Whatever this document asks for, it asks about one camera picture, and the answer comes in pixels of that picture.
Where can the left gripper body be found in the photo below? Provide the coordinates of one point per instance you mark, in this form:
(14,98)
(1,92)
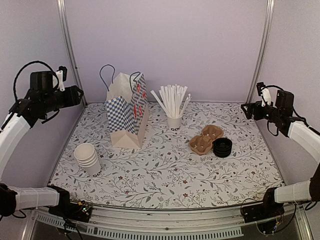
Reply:
(52,102)

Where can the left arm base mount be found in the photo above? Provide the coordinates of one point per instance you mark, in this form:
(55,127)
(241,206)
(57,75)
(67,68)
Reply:
(80,211)

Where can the floral table mat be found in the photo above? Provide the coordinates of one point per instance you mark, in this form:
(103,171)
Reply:
(165,173)

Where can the stack of black lids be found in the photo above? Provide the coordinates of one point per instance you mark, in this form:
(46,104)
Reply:
(222,147)

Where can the aluminium frame post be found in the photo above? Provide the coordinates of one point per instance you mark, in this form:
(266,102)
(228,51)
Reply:
(270,4)
(61,7)

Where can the stack of white paper cups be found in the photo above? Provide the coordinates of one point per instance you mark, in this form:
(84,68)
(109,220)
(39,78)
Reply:
(87,157)

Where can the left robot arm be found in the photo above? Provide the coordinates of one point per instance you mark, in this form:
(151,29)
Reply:
(17,123)

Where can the front aluminium rail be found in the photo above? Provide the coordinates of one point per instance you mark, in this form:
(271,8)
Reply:
(238,222)

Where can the left aluminium frame post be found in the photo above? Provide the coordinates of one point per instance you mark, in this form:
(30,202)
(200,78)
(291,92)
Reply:
(61,7)

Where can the white cup holding straws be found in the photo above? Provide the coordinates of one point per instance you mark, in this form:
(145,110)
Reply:
(174,124)

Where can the checkered paper takeout bag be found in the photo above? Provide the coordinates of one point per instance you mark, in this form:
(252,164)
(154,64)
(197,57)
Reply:
(126,107)

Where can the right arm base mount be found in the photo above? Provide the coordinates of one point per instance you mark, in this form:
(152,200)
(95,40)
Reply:
(258,212)

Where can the right aluminium frame post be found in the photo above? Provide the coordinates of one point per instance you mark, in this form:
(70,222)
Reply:
(270,4)

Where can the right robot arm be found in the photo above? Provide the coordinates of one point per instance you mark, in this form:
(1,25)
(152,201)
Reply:
(294,128)

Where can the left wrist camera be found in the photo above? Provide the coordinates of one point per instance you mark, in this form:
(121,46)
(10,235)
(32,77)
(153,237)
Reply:
(62,77)

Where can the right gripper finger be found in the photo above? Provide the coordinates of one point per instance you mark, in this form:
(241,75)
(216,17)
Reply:
(248,107)
(250,115)

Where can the brown cardboard cup carrier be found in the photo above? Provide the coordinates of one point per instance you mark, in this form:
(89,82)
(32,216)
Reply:
(202,144)

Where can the bundle of white wrapped straws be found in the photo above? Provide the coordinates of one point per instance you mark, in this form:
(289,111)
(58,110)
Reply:
(173,100)

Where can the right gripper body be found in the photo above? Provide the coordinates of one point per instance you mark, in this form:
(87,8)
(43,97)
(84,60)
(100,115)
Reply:
(275,112)

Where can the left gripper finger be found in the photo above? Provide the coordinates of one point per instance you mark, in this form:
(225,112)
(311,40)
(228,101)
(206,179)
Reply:
(76,100)
(76,91)

